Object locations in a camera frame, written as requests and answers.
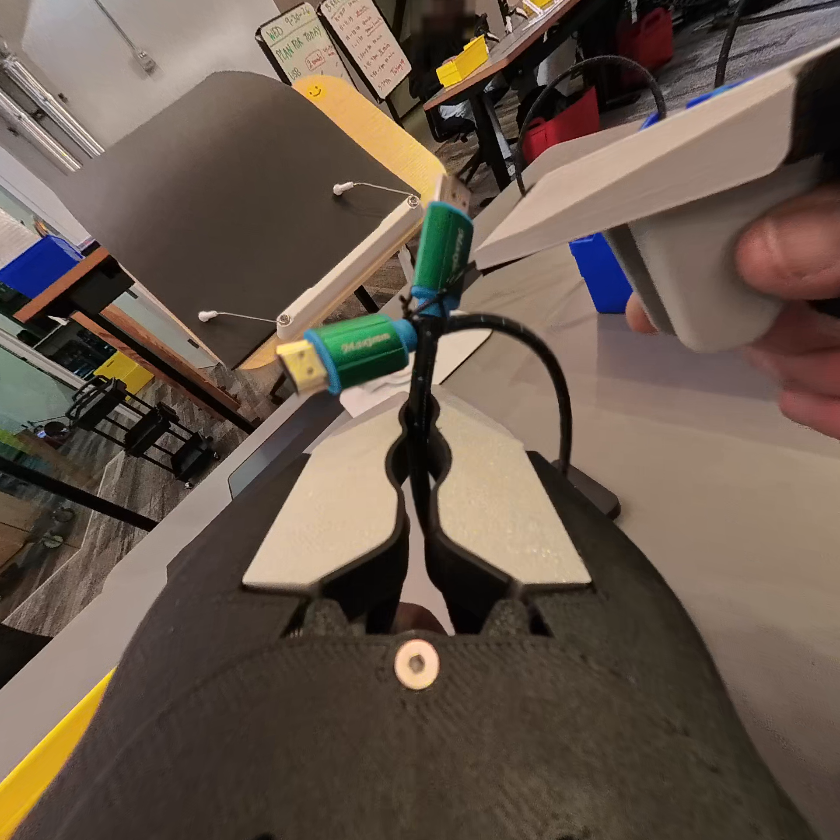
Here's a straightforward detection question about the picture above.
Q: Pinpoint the braided hdmi cable green plug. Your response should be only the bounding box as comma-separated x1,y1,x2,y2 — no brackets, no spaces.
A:
276,178,578,506
512,56,669,198

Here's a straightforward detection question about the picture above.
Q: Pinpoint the white laptop stand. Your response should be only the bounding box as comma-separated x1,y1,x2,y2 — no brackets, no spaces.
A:
197,180,494,424

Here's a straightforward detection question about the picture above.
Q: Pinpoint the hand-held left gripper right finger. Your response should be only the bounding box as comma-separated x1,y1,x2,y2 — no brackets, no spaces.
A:
427,394,593,590

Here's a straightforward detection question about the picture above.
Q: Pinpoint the wooden table with black legs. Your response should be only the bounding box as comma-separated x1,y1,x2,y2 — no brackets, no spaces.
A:
14,250,258,437

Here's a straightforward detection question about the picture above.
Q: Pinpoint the blue plastic bin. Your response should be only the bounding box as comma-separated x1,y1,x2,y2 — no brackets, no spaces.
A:
569,79,762,316
0,234,88,301

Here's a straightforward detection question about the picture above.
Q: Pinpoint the wooden board with black surface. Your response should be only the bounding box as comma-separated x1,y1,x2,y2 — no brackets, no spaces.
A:
59,73,448,374

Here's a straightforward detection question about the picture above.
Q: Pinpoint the small yellow bin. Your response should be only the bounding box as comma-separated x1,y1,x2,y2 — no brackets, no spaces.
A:
437,36,492,90

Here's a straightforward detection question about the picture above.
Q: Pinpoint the wooden desk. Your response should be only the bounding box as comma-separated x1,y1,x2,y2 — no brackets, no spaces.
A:
424,0,620,187

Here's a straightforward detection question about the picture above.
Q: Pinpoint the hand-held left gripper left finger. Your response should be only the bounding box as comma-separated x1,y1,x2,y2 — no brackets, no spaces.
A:
243,401,410,594

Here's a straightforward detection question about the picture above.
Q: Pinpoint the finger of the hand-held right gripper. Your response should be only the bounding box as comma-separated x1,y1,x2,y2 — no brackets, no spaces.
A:
473,40,840,354

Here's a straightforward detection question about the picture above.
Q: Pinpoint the whiteboard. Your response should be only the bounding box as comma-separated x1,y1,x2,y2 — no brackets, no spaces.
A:
259,6,353,88
319,0,413,102

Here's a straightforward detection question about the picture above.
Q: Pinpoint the black metal cart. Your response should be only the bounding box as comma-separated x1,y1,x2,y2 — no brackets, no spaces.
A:
66,374,219,483

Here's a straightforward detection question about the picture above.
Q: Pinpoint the yellow plastic bin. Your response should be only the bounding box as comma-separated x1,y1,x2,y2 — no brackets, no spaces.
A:
0,670,118,840

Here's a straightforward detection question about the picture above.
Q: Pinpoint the person's right hand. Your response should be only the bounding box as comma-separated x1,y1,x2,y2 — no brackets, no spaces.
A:
628,184,840,441

